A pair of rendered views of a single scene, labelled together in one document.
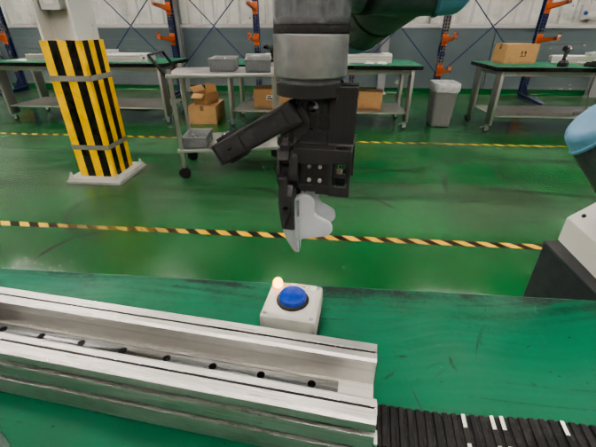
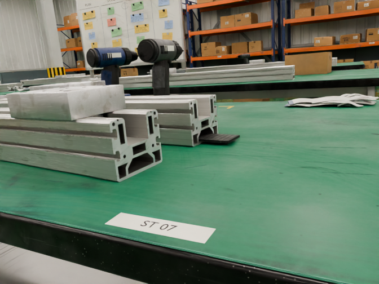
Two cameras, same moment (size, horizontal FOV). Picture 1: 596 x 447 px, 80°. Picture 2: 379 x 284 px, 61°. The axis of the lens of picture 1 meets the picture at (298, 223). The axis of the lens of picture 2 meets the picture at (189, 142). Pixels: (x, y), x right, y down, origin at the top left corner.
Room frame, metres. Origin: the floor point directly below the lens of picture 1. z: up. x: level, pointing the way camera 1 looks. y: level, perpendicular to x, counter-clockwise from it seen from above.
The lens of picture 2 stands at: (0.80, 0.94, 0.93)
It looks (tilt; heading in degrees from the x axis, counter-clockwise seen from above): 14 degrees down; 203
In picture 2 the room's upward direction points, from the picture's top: 5 degrees counter-clockwise
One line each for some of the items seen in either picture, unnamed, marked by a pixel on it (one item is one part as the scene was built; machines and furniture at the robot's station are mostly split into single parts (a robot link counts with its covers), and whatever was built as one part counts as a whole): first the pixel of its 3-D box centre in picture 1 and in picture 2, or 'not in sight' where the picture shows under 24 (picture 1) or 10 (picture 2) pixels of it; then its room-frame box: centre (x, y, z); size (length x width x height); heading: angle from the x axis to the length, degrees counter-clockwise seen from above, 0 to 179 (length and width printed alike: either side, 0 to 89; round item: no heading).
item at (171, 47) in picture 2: not in sight; (168, 79); (-0.04, 0.54, 0.89); 0.20 x 0.08 x 0.22; 174
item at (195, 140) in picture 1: (224, 113); not in sight; (3.27, 0.66, 0.50); 1.03 x 0.55 x 1.01; 97
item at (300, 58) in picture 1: (310, 58); not in sight; (0.40, -0.01, 1.16); 0.08 x 0.08 x 0.05
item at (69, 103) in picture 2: not in sight; (67, 109); (0.38, 0.55, 0.87); 0.16 x 0.11 x 0.07; 79
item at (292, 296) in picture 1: (293, 298); not in sight; (0.40, 0.01, 0.84); 0.04 x 0.04 x 0.02
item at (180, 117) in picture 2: not in sight; (72, 115); (0.14, 0.35, 0.82); 0.80 x 0.10 x 0.09; 79
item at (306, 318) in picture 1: (291, 318); not in sight; (0.39, 0.01, 0.81); 0.10 x 0.08 x 0.06; 169
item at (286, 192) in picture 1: (289, 192); not in sight; (0.38, 0.01, 1.02); 0.05 x 0.02 x 0.09; 169
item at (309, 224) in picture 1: (308, 226); not in sight; (0.38, -0.01, 0.98); 0.06 x 0.03 x 0.09; 79
